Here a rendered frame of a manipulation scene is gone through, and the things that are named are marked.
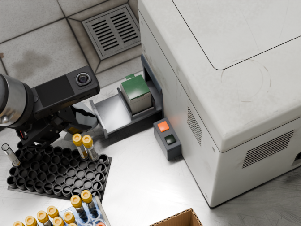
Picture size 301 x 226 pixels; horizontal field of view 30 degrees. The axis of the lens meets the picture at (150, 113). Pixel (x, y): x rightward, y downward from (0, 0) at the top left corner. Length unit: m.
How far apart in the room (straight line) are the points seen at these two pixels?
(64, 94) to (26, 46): 1.40
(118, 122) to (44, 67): 1.20
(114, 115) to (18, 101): 0.25
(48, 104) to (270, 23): 0.35
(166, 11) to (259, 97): 0.19
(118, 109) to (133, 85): 0.08
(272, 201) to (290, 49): 0.32
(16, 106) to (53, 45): 1.42
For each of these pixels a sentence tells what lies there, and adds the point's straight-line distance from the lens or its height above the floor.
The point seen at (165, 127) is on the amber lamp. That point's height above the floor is 0.93.
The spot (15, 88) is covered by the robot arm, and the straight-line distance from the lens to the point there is 0.84.
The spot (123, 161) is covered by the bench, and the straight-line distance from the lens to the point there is 1.04.
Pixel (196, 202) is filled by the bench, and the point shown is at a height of 0.87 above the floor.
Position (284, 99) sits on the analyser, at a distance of 0.76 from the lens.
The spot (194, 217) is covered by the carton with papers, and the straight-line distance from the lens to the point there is 0.86.
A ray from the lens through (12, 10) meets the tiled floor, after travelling 2.39.
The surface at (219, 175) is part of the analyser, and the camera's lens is 0.85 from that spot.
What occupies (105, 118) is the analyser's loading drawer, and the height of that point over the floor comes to 0.92.
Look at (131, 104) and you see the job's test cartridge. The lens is 0.99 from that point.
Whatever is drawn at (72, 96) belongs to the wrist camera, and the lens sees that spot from 0.88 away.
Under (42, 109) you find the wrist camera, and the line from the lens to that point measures 0.88.
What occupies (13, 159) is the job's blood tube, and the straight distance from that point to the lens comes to 1.01.
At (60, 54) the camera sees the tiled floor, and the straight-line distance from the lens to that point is 2.22.
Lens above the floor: 1.84
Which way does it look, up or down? 63 degrees down
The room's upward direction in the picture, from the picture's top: 5 degrees counter-clockwise
